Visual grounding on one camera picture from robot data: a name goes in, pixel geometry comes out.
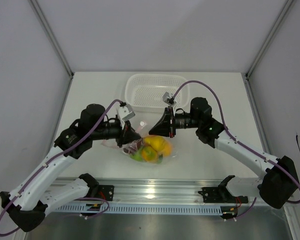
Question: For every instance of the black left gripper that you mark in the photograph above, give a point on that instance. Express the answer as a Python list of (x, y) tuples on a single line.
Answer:
[(128, 135)]

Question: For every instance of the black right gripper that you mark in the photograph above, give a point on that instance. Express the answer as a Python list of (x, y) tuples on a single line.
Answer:
[(164, 127)]

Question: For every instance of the dark red apple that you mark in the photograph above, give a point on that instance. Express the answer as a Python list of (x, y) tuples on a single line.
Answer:
[(133, 147)]

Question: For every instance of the yellow lemon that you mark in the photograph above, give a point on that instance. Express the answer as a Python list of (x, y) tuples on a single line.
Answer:
[(159, 144)]

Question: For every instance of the green apple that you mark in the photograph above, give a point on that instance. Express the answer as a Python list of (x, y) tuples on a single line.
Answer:
[(137, 156)]

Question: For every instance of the clear zip top bag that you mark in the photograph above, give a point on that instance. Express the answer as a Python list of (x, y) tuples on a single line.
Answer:
[(142, 129)]

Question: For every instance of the yellow mango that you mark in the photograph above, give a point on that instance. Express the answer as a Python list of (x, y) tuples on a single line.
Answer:
[(150, 155)]

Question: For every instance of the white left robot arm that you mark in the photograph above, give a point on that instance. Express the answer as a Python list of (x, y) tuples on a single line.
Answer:
[(28, 204)]

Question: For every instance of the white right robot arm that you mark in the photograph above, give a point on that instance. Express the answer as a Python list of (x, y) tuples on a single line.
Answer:
[(276, 178)]

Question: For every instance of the white plastic basket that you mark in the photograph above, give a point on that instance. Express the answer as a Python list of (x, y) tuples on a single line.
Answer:
[(145, 91)]

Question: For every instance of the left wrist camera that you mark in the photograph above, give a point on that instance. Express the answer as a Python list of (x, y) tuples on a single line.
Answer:
[(125, 112)]

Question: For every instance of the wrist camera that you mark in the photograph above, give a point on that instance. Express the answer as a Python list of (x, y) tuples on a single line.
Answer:
[(125, 112), (170, 101)]

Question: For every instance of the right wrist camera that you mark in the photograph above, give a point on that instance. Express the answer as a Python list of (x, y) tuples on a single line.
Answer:
[(170, 101)]

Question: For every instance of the aluminium mounting rail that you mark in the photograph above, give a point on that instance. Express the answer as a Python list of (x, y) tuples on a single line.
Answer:
[(158, 192)]

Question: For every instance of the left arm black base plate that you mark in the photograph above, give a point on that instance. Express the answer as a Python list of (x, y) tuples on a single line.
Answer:
[(105, 192)]

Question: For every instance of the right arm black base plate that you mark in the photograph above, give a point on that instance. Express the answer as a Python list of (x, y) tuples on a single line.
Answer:
[(219, 195)]

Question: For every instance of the white slotted cable duct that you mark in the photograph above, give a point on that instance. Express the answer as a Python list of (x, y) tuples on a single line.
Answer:
[(153, 209)]

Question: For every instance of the left aluminium frame post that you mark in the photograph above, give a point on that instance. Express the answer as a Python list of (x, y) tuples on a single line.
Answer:
[(47, 29)]

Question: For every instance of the aluminium frame post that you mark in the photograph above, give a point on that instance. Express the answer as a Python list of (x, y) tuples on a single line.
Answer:
[(273, 31), (47, 29)]

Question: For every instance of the right aluminium frame post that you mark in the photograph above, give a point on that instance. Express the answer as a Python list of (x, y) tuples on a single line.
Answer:
[(273, 31)]

